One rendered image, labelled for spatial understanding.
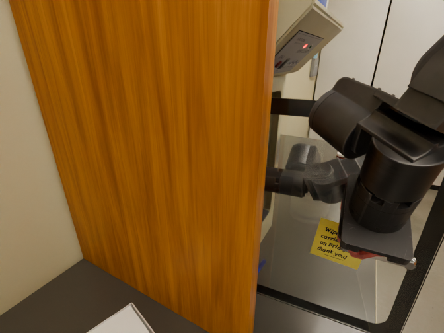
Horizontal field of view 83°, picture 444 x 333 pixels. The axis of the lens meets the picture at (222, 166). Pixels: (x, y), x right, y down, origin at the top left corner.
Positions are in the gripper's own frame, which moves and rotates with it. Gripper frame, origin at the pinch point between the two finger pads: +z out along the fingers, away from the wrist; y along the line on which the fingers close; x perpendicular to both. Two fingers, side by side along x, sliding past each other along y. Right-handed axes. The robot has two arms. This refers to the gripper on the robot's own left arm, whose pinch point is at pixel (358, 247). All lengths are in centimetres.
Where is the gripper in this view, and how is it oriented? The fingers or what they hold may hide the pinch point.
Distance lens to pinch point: 41.3
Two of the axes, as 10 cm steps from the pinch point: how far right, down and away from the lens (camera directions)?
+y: -3.8, 7.1, -6.0
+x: 9.1, 1.8, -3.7
